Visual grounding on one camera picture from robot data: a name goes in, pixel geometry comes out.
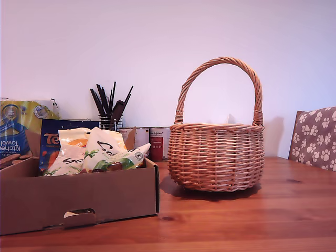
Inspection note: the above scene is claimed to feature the white Galaxy egg bag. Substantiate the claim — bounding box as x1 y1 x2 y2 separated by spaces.
83 127 152 174
43 145 90 177

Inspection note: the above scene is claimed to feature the blue Terry's mini eggs bag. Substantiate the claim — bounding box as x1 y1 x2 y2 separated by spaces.
38 119 100 174

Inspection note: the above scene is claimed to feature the brown cardboard box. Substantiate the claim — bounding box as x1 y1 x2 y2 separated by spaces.
0 126 160 236

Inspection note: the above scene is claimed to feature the red and white tin can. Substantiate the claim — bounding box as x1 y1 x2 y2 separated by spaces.
149 127 171 162

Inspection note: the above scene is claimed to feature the kitchen towel pack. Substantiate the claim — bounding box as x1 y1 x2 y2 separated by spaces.
0 98 60 161

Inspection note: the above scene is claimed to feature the round cork coaster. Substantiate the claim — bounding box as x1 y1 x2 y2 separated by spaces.
0 153 22 170

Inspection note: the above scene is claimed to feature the woven wicker basket with handle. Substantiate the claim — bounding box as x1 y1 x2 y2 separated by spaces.
167 56 265 192

